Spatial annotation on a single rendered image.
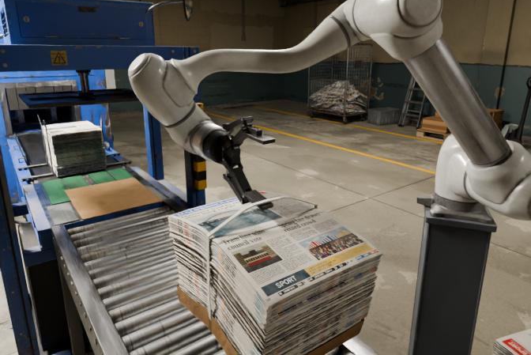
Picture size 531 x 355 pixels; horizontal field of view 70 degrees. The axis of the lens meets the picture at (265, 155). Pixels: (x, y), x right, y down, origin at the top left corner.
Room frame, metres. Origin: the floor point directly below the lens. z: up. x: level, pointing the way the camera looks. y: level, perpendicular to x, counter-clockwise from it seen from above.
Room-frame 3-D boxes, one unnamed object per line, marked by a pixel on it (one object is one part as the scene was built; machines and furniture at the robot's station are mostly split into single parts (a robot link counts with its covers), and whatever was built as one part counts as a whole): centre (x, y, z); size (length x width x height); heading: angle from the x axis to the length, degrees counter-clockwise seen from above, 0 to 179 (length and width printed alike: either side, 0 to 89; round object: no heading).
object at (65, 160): (2.39, 1.25, 0.93); 0.38 x 0.30 x 0.26; 36
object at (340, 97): (8.82, -1.67, 0.85); 1.21 x 0.83 x 1.71; 36
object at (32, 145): (2.84, 1.58, 0.75); 1.53 x 0.64 x 0.10; 36
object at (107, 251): (1.38, 0.50, 0.77); 0.47 x 0.05 x 0.05; 126
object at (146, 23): (1.93, 0.91, 1.65); 0.60 x 0.45 x 0.20; 126
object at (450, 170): (1.19, -0.66, 1.17); 0.18 x 0.16 x 0.22; 11
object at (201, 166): (1.90, 0.35, 1.05); 0.05 x 0.05 x 0.45; 36
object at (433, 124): (6.70, -3.51, 0.28); 1.20 x 0.83 x 0.57; 36
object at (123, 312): (1.06, 0.27, 0.77); 0.47 x 0.05 x 0.05; 126
